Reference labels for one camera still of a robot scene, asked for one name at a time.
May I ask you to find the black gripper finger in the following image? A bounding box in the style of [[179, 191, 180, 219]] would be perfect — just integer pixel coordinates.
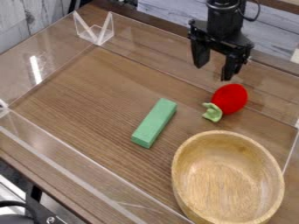
[[191, 39, 211, 68], [220, 52, 247, 81]]

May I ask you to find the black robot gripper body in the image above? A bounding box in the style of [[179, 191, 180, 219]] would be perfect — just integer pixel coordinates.
[[188, 19, 255, 62]]

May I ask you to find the red plush strawberry toy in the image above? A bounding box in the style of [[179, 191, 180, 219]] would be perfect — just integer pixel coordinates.
[[202, 83, 248, 123]]

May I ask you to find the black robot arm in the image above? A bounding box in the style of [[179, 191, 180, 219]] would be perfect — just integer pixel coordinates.
[[188, 0, 260, 81]]

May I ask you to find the green rectangular block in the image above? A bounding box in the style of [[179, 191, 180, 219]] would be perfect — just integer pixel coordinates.
[[131, 98, 178, 149]]

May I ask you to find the wooden bowl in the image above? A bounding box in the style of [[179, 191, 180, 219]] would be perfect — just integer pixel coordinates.
[[172, 130, 286, 224]]

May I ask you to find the clear acrylic enclosure wall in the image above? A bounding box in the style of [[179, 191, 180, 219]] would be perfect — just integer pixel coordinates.
[[0, 8, 299, 224]]

